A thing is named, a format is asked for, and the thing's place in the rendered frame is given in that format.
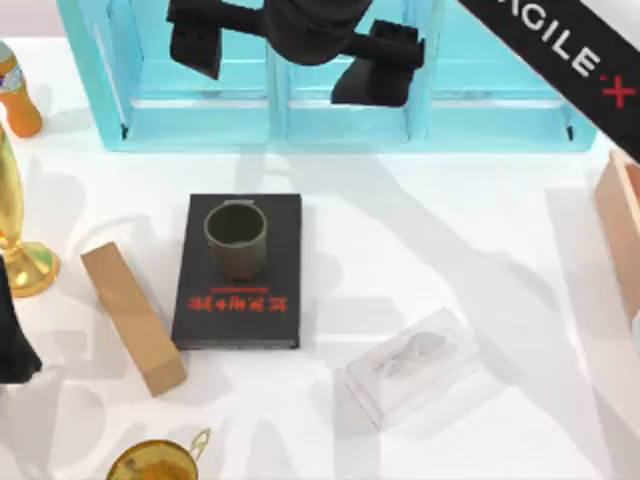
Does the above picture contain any tall gold trophy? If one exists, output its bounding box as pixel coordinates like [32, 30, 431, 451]
[0, 123, 62, 299]

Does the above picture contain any light blue rack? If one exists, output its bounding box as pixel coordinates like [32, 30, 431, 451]
[54, 0, 599, 154]

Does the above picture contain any salmon-coloured box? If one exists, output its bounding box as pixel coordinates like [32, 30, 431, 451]
[594, 148, 640, 327]

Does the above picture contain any brown wooden block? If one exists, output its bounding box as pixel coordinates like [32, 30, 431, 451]
[79, 240, 188, 399]

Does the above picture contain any clear plastic box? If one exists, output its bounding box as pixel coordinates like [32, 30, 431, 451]
[341, 306, 484, 432]

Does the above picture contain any olive green cup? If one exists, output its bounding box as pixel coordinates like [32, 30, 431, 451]
[202, 198, 267, 282]

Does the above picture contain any orange bottle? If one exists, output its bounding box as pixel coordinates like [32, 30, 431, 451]
[0, 41, 44, 139]

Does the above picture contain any black book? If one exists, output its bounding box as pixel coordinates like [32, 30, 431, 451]
[170, 192, 303, 352]

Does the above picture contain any gold trophy cup with handle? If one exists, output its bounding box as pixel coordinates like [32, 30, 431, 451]
[106, 427, 214, 480]

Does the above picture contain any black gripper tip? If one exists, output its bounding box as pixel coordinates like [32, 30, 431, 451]
[0, 253, 44, 387]

